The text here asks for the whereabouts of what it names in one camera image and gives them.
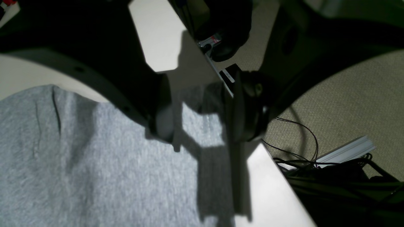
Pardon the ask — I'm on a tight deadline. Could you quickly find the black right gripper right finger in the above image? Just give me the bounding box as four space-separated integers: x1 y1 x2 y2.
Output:
229 0 404 142

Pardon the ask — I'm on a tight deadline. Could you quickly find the grey T-shirt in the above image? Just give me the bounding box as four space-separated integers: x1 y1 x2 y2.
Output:
1 84 235 227

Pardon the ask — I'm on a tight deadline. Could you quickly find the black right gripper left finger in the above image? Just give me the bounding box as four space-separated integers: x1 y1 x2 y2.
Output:
1 0 174 143

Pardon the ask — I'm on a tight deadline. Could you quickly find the black cable bundle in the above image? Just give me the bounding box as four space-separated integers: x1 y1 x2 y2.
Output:
262 117 404 227

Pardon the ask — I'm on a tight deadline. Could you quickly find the aluminium rail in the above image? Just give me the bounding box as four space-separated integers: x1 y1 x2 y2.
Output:
278 136 376 171

